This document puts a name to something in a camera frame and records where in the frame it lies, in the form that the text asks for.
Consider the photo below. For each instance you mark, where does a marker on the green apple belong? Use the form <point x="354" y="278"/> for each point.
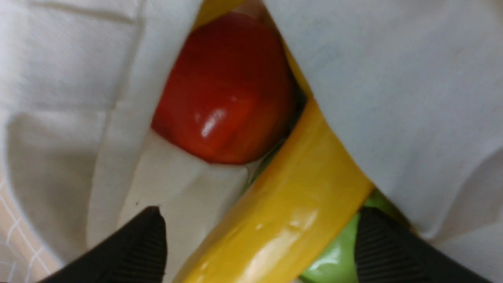
<point x="338" y="255"/>

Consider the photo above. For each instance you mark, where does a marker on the white cloth tote bag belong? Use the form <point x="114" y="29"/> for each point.
<point x="411" y="88"/>

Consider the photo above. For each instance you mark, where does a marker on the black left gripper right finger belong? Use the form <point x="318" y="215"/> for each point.
<point x="386" y="252"/>

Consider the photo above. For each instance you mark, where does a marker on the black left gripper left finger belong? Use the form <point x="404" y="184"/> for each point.
<point x="136" y="253"/>

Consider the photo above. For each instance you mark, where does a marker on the red apple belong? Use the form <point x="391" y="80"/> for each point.
<point x="230" y="95"/>

